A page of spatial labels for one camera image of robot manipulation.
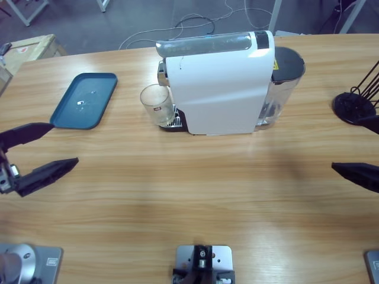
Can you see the silver coffee machine lever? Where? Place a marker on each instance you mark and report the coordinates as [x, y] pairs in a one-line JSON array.
[[204, 44]]

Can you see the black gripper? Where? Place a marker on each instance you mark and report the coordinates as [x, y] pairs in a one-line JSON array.
[[6, 174]]

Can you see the white metal table frame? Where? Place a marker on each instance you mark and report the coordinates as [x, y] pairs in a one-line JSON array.
[[28, 14]]

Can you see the white metal frame leg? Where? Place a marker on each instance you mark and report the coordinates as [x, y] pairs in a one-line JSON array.
[[352, 14], [103, 4], [275, 14]]

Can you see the grey mount plate dark post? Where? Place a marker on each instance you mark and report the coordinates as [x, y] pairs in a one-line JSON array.
[[202, 260]]

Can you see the blue plastic tray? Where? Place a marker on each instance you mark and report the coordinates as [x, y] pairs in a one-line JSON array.
[[89, 91]]

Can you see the white coffee machine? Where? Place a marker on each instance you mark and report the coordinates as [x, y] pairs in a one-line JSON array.
[[219, 88]]

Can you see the clear glass cup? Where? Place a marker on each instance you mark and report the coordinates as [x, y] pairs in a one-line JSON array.
[[157, 103]]

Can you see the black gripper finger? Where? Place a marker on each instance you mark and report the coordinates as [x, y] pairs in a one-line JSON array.
[[359, 174], [370, 122]]

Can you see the small black tool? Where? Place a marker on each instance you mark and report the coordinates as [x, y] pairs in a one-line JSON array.
[[5, 48]]

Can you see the wooden crate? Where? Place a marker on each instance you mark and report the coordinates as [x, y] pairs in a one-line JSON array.
[[35, 50]]

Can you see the silver grate drip tray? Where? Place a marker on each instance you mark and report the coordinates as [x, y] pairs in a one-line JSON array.
[[179, 118]]

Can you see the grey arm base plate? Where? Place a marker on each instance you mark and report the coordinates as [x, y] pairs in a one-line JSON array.
[[372, 266], [47, 266]]

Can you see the clear water tank black lid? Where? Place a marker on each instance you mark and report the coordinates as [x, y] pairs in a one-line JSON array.
[[285, 77]]

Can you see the black capsule holder with rods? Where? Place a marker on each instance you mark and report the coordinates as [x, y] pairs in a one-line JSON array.
[[349, 109]]

